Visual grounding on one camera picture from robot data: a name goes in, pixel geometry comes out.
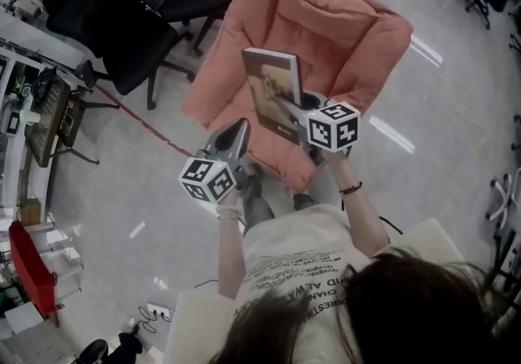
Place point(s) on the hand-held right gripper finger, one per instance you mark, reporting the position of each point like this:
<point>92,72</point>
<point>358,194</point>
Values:
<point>291,110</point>
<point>321,99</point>

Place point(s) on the white power strip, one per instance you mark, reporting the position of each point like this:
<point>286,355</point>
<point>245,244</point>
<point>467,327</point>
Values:
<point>160,312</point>

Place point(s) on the cardboard box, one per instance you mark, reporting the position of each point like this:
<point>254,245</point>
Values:
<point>30,211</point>

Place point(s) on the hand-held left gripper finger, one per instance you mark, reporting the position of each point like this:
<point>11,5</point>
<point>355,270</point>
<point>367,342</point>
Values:
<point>243,142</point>
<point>220,135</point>

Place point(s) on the person's left forearm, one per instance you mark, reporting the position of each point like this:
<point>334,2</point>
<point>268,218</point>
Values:
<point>232,256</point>

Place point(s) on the black folding table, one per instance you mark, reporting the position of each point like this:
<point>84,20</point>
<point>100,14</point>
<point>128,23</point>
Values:
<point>45,122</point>

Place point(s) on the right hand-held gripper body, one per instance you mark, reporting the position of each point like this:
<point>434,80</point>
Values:
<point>334,126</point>

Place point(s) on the white office chair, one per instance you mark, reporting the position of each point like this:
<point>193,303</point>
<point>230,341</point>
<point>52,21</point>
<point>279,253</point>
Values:
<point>504,199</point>

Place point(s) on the white shelving rack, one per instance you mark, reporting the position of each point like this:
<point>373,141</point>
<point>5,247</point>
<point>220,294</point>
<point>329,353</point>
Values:
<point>24,28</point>

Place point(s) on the person's white printed shirt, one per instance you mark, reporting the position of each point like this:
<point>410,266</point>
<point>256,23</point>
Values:
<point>297,264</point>

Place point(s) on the person's grey trouser legs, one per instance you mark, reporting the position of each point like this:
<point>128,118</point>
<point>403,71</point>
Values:
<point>256,207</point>

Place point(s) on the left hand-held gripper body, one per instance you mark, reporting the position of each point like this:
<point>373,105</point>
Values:
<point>205,181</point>

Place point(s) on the person's right forearm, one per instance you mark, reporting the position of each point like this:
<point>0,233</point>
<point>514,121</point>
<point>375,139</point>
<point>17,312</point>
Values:
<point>362,220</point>

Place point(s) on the brown cover book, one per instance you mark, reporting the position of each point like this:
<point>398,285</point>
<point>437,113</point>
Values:
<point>268,85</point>

